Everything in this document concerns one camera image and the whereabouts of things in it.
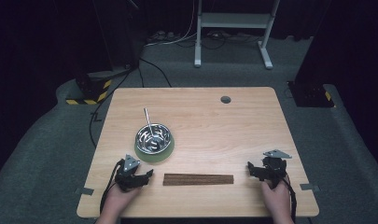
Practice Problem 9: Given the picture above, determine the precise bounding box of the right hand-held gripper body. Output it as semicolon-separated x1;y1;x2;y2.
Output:
259;149;293;189

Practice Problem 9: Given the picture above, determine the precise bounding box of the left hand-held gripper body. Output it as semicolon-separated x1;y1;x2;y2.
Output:
114;154;147;192

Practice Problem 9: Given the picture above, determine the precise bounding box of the shiny steel bowl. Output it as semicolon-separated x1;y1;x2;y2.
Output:
134;122;173;156

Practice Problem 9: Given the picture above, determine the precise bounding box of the row of brown chopsticks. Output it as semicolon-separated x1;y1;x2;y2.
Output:
162;173;235;187

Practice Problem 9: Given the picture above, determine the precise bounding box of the person's left hand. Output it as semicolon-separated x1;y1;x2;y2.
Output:
104;182;143;217

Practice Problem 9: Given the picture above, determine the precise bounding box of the person's right hand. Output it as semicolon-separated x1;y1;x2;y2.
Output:
259;179;292;218

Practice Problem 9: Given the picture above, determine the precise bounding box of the round green coaster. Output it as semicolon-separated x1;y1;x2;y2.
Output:
133;135;175;164

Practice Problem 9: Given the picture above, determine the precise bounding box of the grey tape piece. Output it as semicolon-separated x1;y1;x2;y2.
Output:
299;183;321;192
75;187;95;197

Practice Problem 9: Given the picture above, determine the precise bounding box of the black perforated stand base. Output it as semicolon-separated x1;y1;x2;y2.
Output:
287;80;336;109

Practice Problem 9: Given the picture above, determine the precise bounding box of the black yellow striped stand base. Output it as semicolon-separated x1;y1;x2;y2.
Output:
65;71;114;106

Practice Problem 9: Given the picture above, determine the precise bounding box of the white metal stand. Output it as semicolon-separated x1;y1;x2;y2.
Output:
193;0;281;70

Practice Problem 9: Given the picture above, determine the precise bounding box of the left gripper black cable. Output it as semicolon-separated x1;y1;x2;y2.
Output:
99;159;125;215

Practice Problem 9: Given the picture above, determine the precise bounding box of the black floor cable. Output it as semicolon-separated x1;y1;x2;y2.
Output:
89;57;173;148

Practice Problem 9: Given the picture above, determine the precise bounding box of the tangle of black cables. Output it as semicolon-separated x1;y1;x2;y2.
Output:
176;30;263;50

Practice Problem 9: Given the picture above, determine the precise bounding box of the white floor cable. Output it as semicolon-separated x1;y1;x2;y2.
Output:
144;0;199;49

